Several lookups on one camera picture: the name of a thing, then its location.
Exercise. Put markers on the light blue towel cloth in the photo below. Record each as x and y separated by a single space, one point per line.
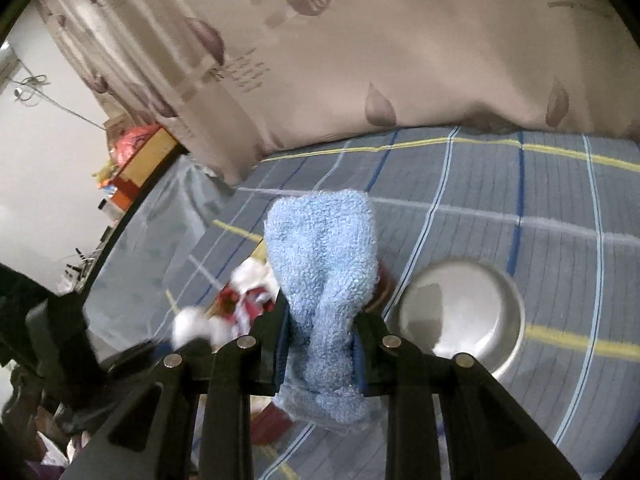
325 260

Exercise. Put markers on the red bag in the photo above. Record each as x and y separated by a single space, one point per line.
131 141

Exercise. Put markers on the yellow box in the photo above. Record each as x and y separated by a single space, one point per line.
145 157

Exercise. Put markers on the beige printed curtain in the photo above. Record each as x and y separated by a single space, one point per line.
400 60

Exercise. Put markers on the translucent plastic sheet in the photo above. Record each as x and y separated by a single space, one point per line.
165 220

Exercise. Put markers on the red and white plush toy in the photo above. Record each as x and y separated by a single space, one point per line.
247 300

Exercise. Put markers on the steel bowl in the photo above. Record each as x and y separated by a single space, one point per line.
460 305

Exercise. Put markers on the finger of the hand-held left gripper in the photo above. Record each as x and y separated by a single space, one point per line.
130 360

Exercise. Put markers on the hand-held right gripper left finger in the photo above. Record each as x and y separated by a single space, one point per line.
281 355

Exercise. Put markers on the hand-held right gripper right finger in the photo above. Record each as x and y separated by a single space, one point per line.
361 360

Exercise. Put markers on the grey plaid bedsheet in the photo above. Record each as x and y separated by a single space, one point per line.
500 210

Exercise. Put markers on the shiny gold tray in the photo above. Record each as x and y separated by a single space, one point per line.
259 250

